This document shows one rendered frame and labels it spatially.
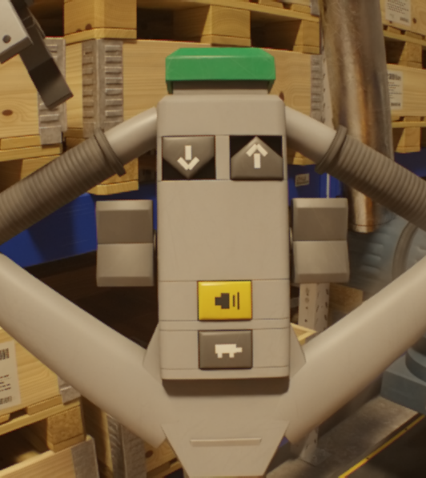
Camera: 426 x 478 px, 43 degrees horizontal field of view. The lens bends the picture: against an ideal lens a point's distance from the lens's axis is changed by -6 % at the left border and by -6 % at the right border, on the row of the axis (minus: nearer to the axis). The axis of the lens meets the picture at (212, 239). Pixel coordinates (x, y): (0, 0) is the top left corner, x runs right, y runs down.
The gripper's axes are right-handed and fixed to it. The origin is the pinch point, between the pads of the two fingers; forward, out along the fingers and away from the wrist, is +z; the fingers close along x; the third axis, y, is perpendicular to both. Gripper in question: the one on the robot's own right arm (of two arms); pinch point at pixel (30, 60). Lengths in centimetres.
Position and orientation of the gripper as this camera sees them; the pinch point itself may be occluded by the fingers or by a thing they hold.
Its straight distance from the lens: 46.3
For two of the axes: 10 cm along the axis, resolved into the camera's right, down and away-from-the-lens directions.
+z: 5.0, 8.6, -0.1
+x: -0.2, 0.3, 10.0
